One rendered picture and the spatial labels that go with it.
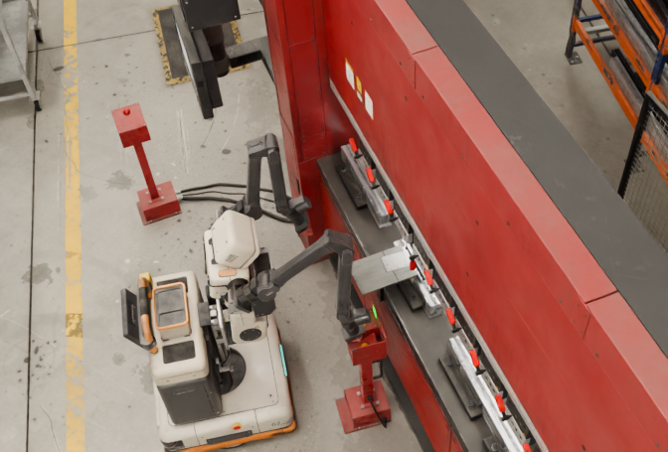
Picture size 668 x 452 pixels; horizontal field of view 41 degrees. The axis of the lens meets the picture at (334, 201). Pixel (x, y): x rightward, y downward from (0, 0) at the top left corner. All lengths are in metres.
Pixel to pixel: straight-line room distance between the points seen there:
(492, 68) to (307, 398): 2.43
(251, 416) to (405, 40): 2.19
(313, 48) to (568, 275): 2.05
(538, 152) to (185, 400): 2.26
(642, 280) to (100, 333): 3.48
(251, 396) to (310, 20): 1.85
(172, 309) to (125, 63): 3.00
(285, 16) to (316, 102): 0.56
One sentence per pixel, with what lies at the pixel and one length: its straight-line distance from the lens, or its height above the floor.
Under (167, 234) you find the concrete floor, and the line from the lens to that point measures 5.55.
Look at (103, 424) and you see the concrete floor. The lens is 4.96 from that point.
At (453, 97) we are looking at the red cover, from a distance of 2.83.
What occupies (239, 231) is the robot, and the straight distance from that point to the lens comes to 3.71.
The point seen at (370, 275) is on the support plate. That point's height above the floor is 1.00.
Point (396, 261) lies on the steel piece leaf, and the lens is 4.01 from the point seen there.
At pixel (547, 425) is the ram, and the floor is 1.52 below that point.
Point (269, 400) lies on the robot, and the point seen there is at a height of 0.28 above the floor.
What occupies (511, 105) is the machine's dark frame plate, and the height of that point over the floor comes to 2.30.
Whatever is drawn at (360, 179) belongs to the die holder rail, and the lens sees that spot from 4.36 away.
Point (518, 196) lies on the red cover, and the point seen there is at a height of 2.30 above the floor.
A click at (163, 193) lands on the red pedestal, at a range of 5.61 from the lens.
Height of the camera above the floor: 4.26
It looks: 50 degrees down
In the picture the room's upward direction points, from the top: 5 degrees counter-clockwise
